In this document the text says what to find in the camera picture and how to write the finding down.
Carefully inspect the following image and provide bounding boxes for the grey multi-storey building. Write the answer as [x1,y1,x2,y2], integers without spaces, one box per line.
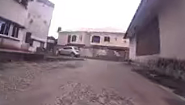
[21,0,56,53]

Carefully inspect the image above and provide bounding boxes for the patch of weeds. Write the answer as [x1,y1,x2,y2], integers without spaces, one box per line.
[129,52,185,97]

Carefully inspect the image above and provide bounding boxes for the grey asphalt road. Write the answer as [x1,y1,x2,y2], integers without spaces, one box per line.
[0,47,185,105]

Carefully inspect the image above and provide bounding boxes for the pale car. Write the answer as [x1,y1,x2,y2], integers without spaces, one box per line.
[56,44,82,59]

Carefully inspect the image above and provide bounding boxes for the low dark wall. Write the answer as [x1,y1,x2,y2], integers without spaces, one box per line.
[0,46,78,73]

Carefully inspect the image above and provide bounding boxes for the weathered grey building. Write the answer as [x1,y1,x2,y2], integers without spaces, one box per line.
[119,0,185,72]

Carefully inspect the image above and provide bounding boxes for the two-storey building with pale roof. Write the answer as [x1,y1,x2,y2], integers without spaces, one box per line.
[54,20,133,63]

